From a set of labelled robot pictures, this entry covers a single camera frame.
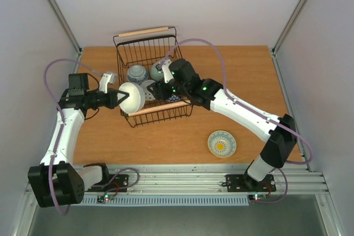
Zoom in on left controller board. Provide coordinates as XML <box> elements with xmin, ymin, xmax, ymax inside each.
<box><xmin>96</xmin><ymin>194</ymin><xmax>114</xmax><ymax>203</ymax></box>

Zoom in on pink patterned bowl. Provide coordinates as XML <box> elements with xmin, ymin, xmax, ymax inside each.
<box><xmin>140</xmin><ymin>79</ymin><xmax>157</xmax><ymax>102</ymax></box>

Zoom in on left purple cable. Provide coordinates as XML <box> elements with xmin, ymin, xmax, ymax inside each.
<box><xmin>44</xmin><ymin>58</ymin><xmax>105</xmax><ymax>217</ymax></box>

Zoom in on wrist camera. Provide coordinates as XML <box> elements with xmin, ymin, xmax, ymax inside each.
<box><xmin>98</xmin><ymin>72</ymin><xmax>117</xmax><ymax>93</ymax></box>
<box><xmin>157</xmin><ymin>59</ymin><xmax>174</xmax><ymax>83</ymax></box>

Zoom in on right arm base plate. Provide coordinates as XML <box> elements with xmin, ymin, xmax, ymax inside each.
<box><xmin>221</xmin><ymin>174</ymin><xmax>277</xmax><ymax>192</ymax></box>

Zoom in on plain white bowl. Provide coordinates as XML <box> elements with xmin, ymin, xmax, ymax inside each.
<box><xmin>119</xmin><ymin>82</ymin><xmax>145</xmax><ymax>114</ymax></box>

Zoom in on aluminium rail frame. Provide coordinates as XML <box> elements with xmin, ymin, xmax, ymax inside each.
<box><xmin>24</xmin><ymin>164</ymin><xmax>330</xmax><ymax>195</ymax></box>

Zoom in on grey slotted cable duct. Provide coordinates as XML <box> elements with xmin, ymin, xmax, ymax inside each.
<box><xmin>80</xmin><ymin>195</ymin><xmax>249</xmax><ymax>207</ymax></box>

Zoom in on black wire dish rack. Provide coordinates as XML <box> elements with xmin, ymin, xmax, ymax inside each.
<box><xmin>113</xmin><ymin>27</ymin><xmax>193</xmax><ymax>128</ymax></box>

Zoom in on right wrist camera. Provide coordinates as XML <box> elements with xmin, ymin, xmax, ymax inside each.
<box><xmin>157</xmin><ymin>59</ymin><xmax>174</xmax><ymax>83</ymax></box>

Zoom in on right controller board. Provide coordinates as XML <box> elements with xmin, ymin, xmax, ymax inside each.
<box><xmin>248</xmin><ymin>193</ymin><xmax>270</xmax><ymax>201</ymax></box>

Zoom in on celadon green bowl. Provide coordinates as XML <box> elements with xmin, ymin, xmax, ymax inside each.
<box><xmin>150</xmin><ymin>61</ymin><xmax>164</xmax><ymax>81</ymax></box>

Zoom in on controller board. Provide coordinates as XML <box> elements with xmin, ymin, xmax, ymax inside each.
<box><xmin>248</xmin><ymin>193</ymin><xmax>270</xmax><ymax>201</ymax></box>
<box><xmin>96</xmin><ymin>194</ymin><xmax>114</xmax><ymax>203</ymax></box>

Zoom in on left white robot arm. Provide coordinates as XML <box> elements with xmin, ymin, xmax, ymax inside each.
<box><xmin>28</xmin><ymin>72</ymin><xmax>129</xmax><ymax>208</ymax></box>

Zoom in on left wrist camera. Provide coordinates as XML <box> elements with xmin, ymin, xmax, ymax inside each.
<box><xmin>98</xmin><ymin>72</ymin><xmax>117</xmax><ymax>93</ymax></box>

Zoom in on red patterned bowl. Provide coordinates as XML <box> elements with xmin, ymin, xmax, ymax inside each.
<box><xmin>165</xmin><ymin>95</ymin><xmax>183</xmax><ymax>103</ymax></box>

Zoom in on white yellow bowl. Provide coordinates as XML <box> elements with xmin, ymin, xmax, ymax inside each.
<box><xmin>207</xmin><ymin>130</ymin><xmax>237</xmax><ymax>158</ymax></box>

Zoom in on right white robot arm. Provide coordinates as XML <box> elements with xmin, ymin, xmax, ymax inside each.
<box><xmin>148</xmin><ymin>59</ymin><xmax>297</xmax><ymax>191</ymax></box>

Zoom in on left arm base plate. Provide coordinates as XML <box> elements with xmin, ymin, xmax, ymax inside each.
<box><xmin>87</xmin><ymin>174</ymin><xmax>129</xmax><ymax>192</ymax></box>

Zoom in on blue floral bowl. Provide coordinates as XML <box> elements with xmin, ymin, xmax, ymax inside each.
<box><xmin>126</xmin><ymin>64</ymin><xmax>149</xmax><ymax>84</ymax></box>

